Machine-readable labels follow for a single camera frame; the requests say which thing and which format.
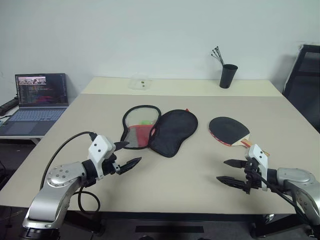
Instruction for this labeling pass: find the black plastic cup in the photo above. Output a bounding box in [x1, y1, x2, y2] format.
[219, 63, 239, 89]

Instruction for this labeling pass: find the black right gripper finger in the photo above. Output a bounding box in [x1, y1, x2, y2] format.
[215, 175, 247, 191]
[223, 158, 247, 169]

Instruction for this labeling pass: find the black red table tennis paddle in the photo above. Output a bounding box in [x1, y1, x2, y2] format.
[207, 116, 271, 158]

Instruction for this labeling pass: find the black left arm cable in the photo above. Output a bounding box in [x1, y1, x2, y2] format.
[39, 131, 101, 214]

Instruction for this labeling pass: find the black red paddle case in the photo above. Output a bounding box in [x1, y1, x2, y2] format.
[120, 104, 199, 159]

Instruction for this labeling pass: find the white side table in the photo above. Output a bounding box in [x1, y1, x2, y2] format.
[0, 134, 45, 146]

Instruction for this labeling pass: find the black cable tie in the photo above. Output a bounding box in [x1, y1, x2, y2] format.
[211, 48, 225, 67]
[210, 53, 225, 67]
[215, 45, 225, 67]

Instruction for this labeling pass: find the black rectangular floor bar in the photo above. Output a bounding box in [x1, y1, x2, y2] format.
[135, 225, 205, 234]

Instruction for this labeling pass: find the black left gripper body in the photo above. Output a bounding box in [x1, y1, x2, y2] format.
[100, 153, 124, 178]

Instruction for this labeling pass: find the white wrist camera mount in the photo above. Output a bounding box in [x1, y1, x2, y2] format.
[87, 135, 117, 181]
[244, 143, 270, 193]

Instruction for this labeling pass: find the clear plastic box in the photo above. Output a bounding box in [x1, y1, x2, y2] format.
[128, 73, 154, 91]

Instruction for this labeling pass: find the black mesh office chair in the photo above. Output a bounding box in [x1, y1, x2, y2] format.
[282, 44, 320, 134]

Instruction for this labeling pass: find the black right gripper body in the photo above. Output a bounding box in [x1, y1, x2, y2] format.
[241, 159, 264, 196]

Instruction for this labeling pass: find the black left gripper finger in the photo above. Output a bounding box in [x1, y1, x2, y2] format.
[118, 156, 143, 175]
[114, 141, 130, 151]

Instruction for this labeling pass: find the grey open laptop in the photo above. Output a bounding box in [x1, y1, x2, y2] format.
[0, 72, 70, 137]

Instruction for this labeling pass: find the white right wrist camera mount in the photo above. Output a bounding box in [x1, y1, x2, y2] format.
[244, 143, 270, 193]

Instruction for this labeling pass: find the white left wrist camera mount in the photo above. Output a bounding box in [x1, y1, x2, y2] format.
[87, 135, 117, 181]

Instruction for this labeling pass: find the black table frame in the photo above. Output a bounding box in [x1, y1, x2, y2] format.
[0, 204, 301, 240]

